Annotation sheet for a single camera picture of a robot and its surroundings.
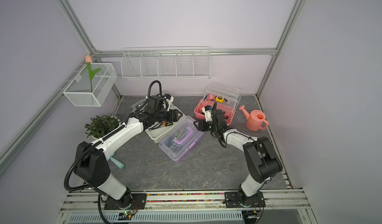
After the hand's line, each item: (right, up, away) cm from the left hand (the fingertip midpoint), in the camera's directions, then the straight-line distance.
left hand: (179, 115), depth 84 cm
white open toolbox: (-17, -12, +15) cm, 25 cm away
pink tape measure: (+21, +13, +25) cm, 35 cm away
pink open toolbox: (+32, +11, +21) cm, 40 cm away
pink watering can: (+47, -4, +9) cm, 48 cm away
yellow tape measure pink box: (+27, +11, +24) cm, 38 cm away
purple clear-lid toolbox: (+1, -14, +1) cm, 15 cm away
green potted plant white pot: (-45, -6, -1) cm, 45 cm away
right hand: (+10, -4, +7) cm, 13 cm away
